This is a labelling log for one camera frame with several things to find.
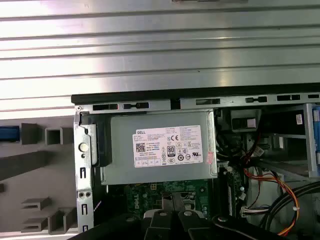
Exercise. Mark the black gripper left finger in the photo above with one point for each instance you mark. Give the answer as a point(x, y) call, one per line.
point(157, 225)

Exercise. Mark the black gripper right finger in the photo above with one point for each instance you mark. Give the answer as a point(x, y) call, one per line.
point(190, 225)

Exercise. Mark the hard disk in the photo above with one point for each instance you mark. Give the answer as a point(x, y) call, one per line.
point(8, 133)

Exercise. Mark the CPU socket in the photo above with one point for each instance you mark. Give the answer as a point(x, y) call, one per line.
point(192, 203)

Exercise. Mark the green motherboard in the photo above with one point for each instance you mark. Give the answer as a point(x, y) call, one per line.
point(140, 197)

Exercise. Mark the grey power supply unit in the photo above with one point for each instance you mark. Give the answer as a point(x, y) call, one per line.
point(120, 155)

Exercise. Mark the black open PC case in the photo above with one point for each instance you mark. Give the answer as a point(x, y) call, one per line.
point(150, 96)

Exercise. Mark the grey parts rack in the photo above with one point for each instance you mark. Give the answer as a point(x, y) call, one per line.
point(37, 162)

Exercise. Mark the silver optical drive cage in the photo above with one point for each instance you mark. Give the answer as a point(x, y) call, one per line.
point(308, 140)

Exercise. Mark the blue drive latch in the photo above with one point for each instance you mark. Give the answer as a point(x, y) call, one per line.
point(317, 140)

